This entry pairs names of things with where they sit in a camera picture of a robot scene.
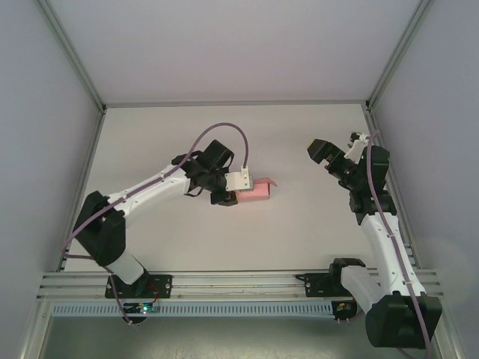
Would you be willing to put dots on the pink paper box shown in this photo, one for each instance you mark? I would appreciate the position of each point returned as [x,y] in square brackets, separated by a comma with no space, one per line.
[256,192]

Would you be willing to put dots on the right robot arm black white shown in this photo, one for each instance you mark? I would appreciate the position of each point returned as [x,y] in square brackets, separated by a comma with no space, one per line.
[389,258]

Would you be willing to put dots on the small circuit board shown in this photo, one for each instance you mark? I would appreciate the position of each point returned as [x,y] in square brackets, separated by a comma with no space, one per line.
[343,308]

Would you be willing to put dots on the circuit board with green light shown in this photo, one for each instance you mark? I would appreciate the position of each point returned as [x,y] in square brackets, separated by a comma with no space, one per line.
[144,309]

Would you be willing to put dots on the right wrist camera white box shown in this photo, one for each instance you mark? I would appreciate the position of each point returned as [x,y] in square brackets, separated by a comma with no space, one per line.
[355,147]

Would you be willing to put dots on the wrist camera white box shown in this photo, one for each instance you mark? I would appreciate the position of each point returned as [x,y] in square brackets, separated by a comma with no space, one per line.
[355,147]
[238,180]

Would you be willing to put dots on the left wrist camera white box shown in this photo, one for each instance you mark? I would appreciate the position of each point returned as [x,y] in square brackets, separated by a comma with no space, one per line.
[238,180]

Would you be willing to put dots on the aluminium table side rail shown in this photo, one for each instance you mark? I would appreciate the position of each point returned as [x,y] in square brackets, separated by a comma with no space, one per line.
[91,149]
[406,239]

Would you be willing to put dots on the aluminium mounting rail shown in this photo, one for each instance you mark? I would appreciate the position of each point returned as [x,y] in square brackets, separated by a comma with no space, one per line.
[239,284]

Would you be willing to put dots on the aluminium frame post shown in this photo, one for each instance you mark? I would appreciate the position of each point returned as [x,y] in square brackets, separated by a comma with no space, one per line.
[71,56]
[400,56]

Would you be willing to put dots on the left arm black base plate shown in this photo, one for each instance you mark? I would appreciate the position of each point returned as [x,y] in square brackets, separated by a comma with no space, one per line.
[161,286]

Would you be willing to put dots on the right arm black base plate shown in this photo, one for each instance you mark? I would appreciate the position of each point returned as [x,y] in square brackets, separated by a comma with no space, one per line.
[314,286]

